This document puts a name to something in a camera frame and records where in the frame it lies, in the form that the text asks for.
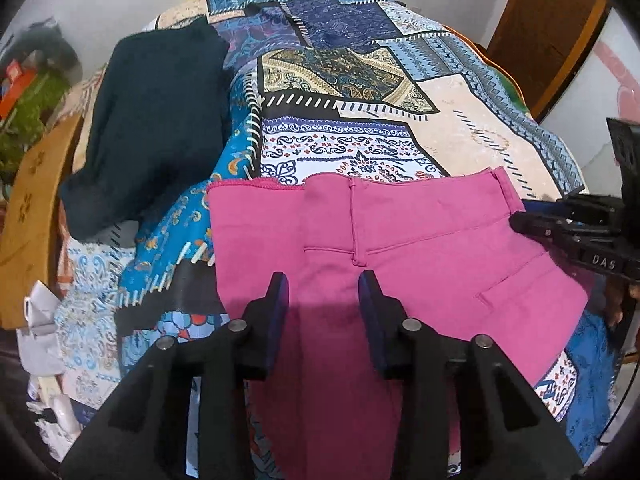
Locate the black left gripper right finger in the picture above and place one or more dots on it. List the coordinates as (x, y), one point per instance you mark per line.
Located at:
(505, 430)

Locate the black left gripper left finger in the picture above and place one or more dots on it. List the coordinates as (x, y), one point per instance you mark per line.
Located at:
(140, 432)

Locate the pink pants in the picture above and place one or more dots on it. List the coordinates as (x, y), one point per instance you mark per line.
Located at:
(443, 247)

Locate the white crumpled cloth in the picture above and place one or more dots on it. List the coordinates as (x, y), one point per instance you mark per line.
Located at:
(41, 357)

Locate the brown wooden door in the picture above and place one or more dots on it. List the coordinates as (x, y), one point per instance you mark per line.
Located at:
(543, 44)

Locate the wooden lap desk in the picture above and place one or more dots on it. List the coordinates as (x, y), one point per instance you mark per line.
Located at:
(29, 242)

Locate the dark teal folded garment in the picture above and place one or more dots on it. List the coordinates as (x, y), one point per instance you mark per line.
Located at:
(159, 125)

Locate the green fabric storage box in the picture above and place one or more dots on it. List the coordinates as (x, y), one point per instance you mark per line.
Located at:
(28, 118)

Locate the orange box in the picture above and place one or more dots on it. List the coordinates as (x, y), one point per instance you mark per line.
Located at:
(19, 80)

